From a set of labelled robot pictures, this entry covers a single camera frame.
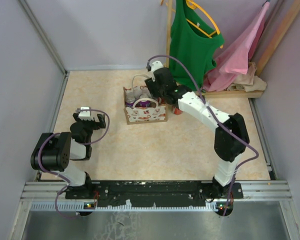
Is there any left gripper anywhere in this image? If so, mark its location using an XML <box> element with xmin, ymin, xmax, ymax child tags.
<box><xmin>73</xmin><ymin>113</ymin><xmax>106</xmax><ymax>144</ymax></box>

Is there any red cola can front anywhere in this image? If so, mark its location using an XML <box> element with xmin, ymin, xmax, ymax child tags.
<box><xmin>172</xmin><ymin>106</ymin><xmax>183</xmax><ymax>115</ymax></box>

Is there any red cola can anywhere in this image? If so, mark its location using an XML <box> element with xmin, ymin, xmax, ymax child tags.
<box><xmin>172</xmin><ymin>106</ymin><xmax>183</xmax><ymax>115</ymax></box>
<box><xmin>157</xmin><ymin>97</ymin><xmax>165</xmax><ymax>105</ymax></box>

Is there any purple soda can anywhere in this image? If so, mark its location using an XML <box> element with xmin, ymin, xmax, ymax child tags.
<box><xmin>138</xmin><ymin>92</ymin><xmax>151</xmax><ymax>108</ymax></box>
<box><xmin>125</xmin><ymin>92</ymin><xmax>136</xmax><ymax>108</ymax></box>

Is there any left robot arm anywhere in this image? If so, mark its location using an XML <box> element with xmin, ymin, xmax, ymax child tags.
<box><xmin>30</xmin><ymin>107</ymin><xmax>110</xmax><ymax>199</ymax></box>

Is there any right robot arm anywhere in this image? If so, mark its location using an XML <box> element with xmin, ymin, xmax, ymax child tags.
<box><xmin>145</xmin><ymin>67</ymin><xmax>250</xmax><ymax>199</ymax></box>

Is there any canvas tote bag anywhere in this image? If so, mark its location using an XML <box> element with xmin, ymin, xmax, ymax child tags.
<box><xmin>123</xmin><ymin>74</ymin><xmax>168</xmax><ymax>125</ymax></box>

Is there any green tank top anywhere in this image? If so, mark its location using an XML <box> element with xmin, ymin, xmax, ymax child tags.
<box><xmin>168</xmin><ymin>0</ymin><xmax>225</xmax><ymax>92</ymax></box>

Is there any pink shirt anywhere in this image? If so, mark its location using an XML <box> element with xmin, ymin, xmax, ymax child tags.
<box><xmin>203</xmin><ymin>1</ymin><xmax>270</xmax><ymax>92</ymax></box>

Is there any beige cloth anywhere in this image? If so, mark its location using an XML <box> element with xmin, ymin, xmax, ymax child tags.
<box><xmin>226</xmin><ymin>62</ymin><xmax>267</xmax><ymax>92</ymax></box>

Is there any yellow clothes hanger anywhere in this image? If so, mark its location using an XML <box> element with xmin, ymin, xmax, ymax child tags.
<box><xmin>160</xmin><ymin>0</ymin><xmax>224</xmax><ymax>49</ymax></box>

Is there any wooden clothes rack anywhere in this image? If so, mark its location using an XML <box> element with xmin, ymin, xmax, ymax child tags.
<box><xmin>160</xmin><ymin>0</ymin><xmax>300</xmax><ymax>99</ymax></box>

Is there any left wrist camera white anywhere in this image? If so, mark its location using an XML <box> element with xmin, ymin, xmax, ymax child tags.
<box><xmin>76</xmin><ymin>106</ymin><xmax>93</xmax><ymax>121</ymax></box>

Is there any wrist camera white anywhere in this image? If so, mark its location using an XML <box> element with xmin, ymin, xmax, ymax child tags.
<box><xmin>146</xmin><ymin>60</ymin><xmax>164</xmax><ymax>82</ymax></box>
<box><xmin>76</xmin><ymin>106</ymin><xmax>93</xmax><ymax>121</ymax></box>

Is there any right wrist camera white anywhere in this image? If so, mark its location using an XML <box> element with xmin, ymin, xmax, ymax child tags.
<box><xmin>146</xmin><ymin>60</ymin><xmax>164</xmax><ymax>82</ymax></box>

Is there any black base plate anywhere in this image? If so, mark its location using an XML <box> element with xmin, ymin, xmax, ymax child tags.
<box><xmin>65</xmin><ymin>180</ymin><xmax>243</xmax><ymax>207</ymax></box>

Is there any white cable duct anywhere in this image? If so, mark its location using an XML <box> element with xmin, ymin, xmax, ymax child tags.
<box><xmin>29</xmin><ymin>201</ymin><xmax>235</xmax><ymax>213</ymax></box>

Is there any aluminium rail frame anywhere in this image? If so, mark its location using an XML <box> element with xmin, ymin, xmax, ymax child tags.
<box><xmin>21</xmin><ymin>180</ymin><xmax>292</xmax><ymax>201</ymax></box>

